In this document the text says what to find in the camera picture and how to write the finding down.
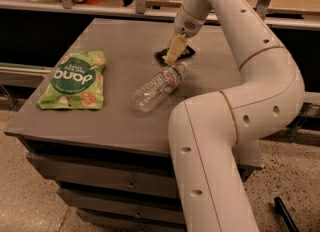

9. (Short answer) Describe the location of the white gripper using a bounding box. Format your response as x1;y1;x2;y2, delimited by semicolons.
165;4;206;66

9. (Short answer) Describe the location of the black rxbar chocolate bar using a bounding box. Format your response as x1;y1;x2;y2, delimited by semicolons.
155;45;195;66

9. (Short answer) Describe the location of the clear plastic water bottle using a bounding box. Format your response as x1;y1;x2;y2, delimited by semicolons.
133;62;188;113

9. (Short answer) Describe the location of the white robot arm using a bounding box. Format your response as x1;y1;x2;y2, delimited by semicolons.
168;0;304;232

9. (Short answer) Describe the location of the green rice chip bag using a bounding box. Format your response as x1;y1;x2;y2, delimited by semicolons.
37;51;107;110

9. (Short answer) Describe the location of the grey drawer cabinet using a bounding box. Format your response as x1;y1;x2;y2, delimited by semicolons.
3;17;264;232

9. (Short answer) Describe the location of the black rod on floor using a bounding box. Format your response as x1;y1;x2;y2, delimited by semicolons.
274;197;299;232

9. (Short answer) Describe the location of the grey metal shelf rail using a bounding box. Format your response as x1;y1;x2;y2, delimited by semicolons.
0;0;320;31

